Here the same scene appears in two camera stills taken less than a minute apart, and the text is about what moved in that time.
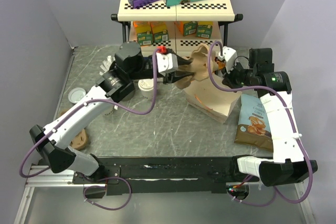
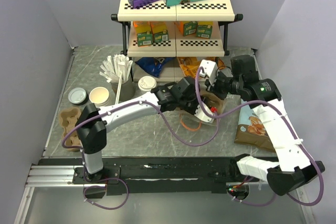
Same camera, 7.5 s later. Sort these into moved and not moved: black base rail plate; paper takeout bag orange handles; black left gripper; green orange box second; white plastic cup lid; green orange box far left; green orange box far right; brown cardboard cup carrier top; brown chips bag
Moved: brown cardboard cup carrier top; black left gripper; paper takeout bag orange handles
Not moved: green orange box second; white plastic cup lid; brown chips bag; green orange box far left; black base rail plate; green orange box far right
